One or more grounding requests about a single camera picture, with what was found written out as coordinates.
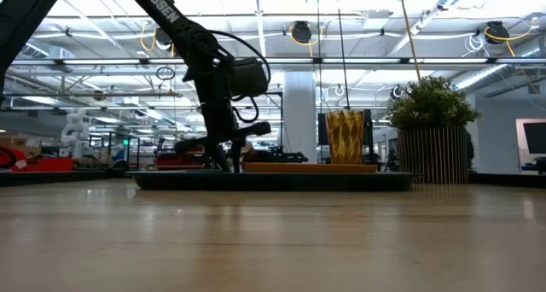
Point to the orange plastic plate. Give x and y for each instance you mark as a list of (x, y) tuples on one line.
[(307, 168)]

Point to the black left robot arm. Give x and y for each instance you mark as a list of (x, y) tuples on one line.
[(162, 10)]

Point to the dark green plastic tray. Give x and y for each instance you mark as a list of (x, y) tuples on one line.
[(273, 182)]

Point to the red background object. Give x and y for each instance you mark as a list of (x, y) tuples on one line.
[(42, 164), (179, 160)]

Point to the white building pillar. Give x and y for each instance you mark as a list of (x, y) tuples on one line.
[(300, 112)]

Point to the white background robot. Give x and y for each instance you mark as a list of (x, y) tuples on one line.
[(76, 130)]

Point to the potted plant in ribbed pot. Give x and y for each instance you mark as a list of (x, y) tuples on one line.
[(433, 155)]

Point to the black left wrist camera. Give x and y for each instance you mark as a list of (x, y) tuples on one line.
[(249, 76)]

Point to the black aluminium table frame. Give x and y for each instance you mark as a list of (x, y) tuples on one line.
[(51, 179)]

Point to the dark wall screen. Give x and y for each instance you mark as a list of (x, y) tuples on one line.
[(535, 138)]

